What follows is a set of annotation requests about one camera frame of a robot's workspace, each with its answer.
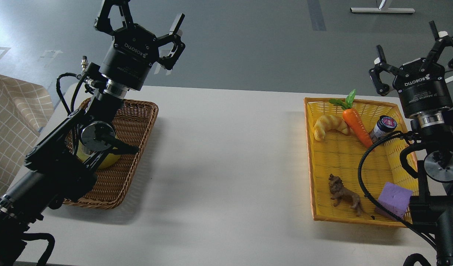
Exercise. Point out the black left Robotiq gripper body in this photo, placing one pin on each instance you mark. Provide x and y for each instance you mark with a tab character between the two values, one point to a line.
130	57

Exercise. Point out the orange toy carrot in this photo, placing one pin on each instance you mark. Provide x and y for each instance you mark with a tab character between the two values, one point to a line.
352	118

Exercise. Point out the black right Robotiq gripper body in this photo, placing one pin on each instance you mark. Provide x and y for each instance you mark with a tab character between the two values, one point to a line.
422	91

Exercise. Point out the purple foam cube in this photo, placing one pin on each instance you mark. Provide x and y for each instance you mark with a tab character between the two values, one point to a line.
395	199

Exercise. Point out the yellow plastic basket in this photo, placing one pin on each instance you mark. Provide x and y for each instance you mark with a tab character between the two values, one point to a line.
340	155

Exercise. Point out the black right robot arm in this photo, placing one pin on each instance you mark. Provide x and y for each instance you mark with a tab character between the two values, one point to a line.
428	159

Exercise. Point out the brown wicker basket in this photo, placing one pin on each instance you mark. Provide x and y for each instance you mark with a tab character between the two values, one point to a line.
133	125

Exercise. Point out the yellow tape roll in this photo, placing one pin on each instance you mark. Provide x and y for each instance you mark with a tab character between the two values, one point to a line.
108	159

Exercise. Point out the beige checkered cloth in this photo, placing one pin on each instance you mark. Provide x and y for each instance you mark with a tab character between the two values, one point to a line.
25	108

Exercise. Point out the white stand base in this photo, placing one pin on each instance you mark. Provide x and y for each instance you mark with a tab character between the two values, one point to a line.
383	7

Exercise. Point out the small dark jar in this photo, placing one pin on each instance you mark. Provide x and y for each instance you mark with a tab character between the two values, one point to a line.
382	128

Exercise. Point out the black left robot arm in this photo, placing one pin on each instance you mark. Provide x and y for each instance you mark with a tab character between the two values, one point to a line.
63	165

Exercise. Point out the toy croissant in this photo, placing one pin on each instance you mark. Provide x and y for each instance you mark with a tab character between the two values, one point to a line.
327	123

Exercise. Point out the brown toy lion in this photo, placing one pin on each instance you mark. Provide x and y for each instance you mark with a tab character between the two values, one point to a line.
339	193

